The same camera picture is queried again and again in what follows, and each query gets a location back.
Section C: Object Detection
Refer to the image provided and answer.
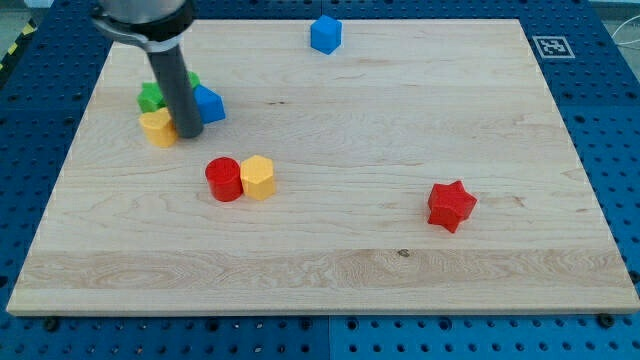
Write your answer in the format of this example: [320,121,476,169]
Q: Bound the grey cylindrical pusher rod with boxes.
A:
[147,45,204,138]

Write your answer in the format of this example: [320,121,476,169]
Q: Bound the grey robot arm flange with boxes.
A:
[89,0,196,53]

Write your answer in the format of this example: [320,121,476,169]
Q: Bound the white fiducial marker tag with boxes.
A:
[532,36,575,59]

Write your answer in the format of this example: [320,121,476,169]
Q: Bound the green star block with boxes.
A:
[136,71,201,113]

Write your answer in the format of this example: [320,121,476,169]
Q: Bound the blue triangle block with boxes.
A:
[194,85,226,124]

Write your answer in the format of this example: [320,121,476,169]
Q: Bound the blue cube block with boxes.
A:
[310,15,342,55]

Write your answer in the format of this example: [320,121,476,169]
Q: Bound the red star block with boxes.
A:
[427,180,477,233]

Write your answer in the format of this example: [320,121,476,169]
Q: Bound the white cable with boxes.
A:
[610,13,640,50]

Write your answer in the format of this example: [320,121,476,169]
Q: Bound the red cylinder block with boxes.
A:
[205,157,243,202]

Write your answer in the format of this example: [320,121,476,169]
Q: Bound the yellow hexagon block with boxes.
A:
[240,155,276,200]

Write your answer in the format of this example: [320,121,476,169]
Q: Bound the light wooden board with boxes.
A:
[7,19,639,316]

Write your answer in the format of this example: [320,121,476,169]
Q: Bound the yellow heart block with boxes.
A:
[139,107,178,148]

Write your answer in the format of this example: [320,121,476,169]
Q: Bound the black yellow hazard tape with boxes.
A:
[1,18,38,76]

